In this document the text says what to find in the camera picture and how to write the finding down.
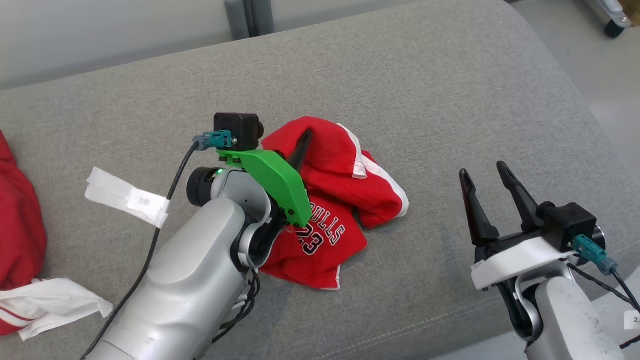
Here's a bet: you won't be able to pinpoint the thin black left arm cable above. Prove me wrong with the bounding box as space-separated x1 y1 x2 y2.
212 267 262 346

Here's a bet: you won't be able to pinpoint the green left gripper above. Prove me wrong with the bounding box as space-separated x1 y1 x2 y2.
216 129 314 229

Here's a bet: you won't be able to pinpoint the camera cable teal plug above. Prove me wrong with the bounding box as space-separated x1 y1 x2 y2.
571 234 640 313
80 129 237 360

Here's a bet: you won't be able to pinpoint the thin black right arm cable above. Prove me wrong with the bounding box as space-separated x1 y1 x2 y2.
567 262 640 350

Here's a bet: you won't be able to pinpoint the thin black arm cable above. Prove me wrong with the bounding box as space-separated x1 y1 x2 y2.
212 267 262 346
567 262 640 350

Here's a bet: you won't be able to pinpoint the grey fabric sofa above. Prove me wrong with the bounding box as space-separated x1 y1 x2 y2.
0 0 640 360

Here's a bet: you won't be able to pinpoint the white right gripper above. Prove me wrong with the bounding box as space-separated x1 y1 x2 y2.
458 161 576 292

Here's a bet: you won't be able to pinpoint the red Bulls 23 shorts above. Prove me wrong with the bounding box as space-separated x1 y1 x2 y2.
259 116 410 291

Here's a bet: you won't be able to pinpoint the white paper cable tag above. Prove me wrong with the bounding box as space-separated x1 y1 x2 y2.
84 166 171 230

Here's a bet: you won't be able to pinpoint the left camera cable teal plug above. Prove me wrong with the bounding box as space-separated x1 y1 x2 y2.
80 129 237 360

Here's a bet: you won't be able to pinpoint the red white-sleeved Bulls jersey shirt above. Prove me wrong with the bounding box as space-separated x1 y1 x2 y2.
0 130 114 342

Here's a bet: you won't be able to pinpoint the right camera cable teal plug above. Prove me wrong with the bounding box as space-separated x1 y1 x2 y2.
571 234 640 313

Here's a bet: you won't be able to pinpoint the grey partition frame post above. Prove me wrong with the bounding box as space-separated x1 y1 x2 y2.
244 0 275 38
224 0 250 40

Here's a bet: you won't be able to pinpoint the black caster wheel white leg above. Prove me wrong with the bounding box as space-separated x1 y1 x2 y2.
584 0 633 40

